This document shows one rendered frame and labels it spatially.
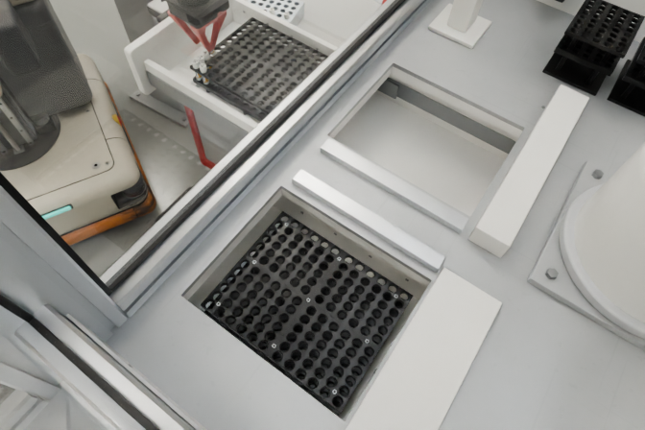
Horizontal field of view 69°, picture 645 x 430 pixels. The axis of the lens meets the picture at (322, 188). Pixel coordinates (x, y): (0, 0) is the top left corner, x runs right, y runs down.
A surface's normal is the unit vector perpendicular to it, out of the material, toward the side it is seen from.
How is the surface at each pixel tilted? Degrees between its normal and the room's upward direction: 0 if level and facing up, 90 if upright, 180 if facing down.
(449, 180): 0
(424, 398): 0
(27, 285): 90
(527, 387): 0
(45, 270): 90
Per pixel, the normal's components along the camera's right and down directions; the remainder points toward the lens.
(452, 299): 0.04, -0.54
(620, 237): -0.97, 0.17
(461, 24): -0.58, 0.68
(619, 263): -0.90, 0.35
